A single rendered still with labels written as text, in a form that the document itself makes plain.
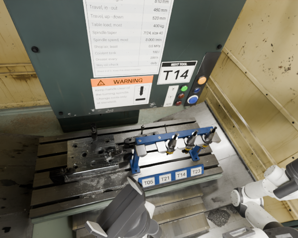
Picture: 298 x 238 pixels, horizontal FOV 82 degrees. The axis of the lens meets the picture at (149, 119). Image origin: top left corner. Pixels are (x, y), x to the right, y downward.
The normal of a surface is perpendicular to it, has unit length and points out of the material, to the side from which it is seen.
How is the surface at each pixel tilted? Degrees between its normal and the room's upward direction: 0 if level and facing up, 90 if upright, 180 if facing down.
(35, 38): 90
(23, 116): 0
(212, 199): 24
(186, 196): 7
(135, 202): 16
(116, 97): 90
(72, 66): 90
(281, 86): 90
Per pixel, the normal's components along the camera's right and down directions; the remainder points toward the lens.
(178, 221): 0.26, -0.64
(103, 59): 0.25, 0.77
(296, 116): -0.96, 0.12
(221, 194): -0.27, -0.52
